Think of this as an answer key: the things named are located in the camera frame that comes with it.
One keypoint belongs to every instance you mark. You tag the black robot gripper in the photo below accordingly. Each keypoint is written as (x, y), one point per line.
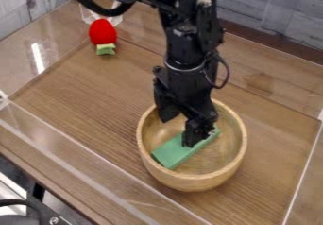
(182, 92)

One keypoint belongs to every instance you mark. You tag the black table leg bracket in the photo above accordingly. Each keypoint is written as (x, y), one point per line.
(50, 217)

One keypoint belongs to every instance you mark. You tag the green rectangular block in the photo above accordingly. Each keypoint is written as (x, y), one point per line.
(172, 154)

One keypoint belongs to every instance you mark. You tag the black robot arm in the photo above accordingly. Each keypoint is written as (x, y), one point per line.
(192, 27)

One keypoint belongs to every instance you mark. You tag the red plush strawberry toy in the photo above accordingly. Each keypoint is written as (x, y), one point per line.
(104, 36)

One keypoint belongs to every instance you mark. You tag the light wooden bowl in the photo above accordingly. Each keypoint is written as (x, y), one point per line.
(214, 165)

